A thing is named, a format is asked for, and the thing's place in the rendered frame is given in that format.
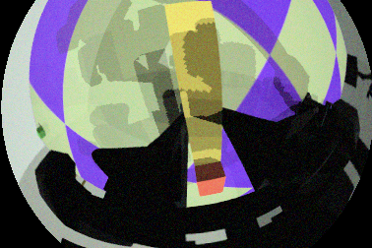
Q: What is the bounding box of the small green block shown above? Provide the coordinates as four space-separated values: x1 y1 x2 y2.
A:
36 125 46 140

